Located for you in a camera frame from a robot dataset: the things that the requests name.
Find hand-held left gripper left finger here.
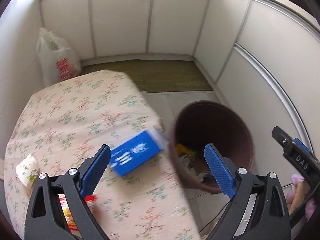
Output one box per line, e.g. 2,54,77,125
25,144,112,240

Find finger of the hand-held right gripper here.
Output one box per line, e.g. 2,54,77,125
294,137,320,166
272,126,291,153

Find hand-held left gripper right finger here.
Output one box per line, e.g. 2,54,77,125
204,143,292,240

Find blue cardboard box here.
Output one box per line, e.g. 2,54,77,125
109,126,170,177

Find red yellow snack packet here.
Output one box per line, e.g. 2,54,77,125
58,195,98,232

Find brown trash bin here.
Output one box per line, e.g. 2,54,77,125
169,100,255,194

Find person's right forearm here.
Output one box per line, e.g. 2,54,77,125
286,174,317,217

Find floral tablecloth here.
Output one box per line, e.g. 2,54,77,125
4,70,200,240

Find white sachet green print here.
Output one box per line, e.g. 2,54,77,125
16,153,40,187

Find large white drawer front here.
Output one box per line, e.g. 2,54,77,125
216,0,320,150

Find woven floor mat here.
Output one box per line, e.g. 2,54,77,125
82,59,213,93

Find narrow white cabinet door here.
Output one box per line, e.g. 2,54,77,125
194,0,252,86

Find white plastic bag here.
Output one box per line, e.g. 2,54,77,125
36,27,82,85

